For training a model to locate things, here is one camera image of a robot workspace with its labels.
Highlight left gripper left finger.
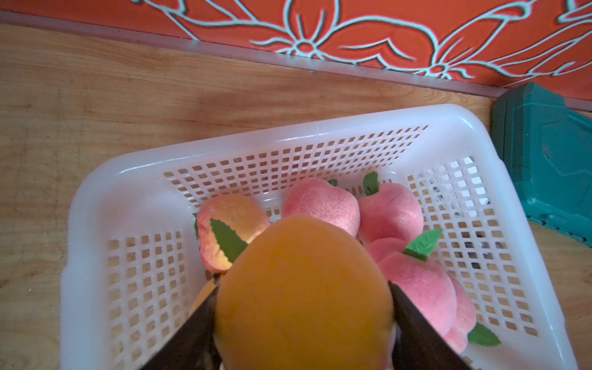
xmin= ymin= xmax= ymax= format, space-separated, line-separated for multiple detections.
xmin=143 ymin=274 xmax=222 ymax=369

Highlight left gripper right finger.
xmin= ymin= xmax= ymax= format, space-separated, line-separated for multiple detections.
xmin=388 ymin=282 xmax=471 ymax=370

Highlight pink plastic perforated basket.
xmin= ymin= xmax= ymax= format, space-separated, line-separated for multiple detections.
xmin=60 ymin=104 xmax=578 ymax=369

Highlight pink peach front with leaf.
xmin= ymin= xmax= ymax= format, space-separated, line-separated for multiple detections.
xmin=281 ymin=177 xmax=361 ymax=237

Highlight pink peach with leaf upper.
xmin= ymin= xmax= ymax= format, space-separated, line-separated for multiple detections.
xmin=367 ymin=229 xmax=457 ymax=336

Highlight pink peach with leaf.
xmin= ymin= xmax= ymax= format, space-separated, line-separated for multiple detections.
xmin=281 ymin=177 xmax=361 ymax=237
xmin=444 ymin=275 xmax=476 ymax=355
xmin=367 ymin=229 xmax=457 ymax=336

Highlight yellow red peach front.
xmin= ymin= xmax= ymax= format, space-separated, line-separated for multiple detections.
xmin=214 ymin=216 xmax=394 ymax=369

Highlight orange red peach with leaf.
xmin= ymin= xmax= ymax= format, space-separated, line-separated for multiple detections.
xmin=196 ymin=194 xmax=271 ymax=274

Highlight green plastic tool case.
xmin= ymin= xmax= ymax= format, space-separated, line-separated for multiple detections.
xmin=491 ymin=83 xmax=591 ymax=245

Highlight pink peach with leaf lower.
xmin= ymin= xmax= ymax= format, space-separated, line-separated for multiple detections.
xmin=444 ymin=275 xmax=476 ymax=355

